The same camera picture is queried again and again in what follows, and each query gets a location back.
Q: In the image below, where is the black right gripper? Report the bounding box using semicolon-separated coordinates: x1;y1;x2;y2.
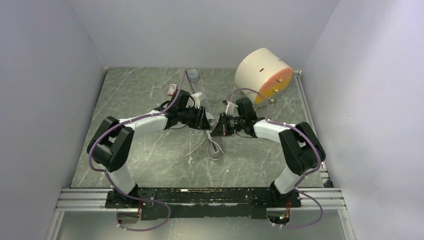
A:
210;112;245;137

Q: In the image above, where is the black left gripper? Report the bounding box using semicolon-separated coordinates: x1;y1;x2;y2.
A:
178;105;212;131

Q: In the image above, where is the grey canvas sneaker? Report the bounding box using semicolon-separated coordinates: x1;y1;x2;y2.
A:
206;112;224;161

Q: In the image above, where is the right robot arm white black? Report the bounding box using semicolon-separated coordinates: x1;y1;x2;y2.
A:
210;97;326;207

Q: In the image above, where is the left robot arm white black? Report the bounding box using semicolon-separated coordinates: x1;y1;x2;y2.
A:
87;90;211;208

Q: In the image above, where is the small red white box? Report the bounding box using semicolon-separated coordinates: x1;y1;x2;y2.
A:
167;84;178;96

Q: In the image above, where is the small clear plastic cup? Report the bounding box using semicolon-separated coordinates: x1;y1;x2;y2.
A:
187;68;200;84

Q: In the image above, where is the cream cylinder orange lid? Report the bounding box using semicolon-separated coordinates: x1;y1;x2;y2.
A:
234;47;293;108

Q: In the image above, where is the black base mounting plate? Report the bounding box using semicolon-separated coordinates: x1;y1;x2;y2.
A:
104;187;302;220

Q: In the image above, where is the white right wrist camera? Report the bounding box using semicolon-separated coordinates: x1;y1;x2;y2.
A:
222;100;236;116

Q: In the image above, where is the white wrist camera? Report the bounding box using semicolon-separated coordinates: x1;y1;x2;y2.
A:
190;92;204;109
222;100;236;116

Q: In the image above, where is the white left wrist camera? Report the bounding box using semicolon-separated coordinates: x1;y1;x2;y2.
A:
190;92;204;109

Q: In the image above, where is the aluminium frame rail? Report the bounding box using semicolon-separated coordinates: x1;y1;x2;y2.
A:
49;67;349;240

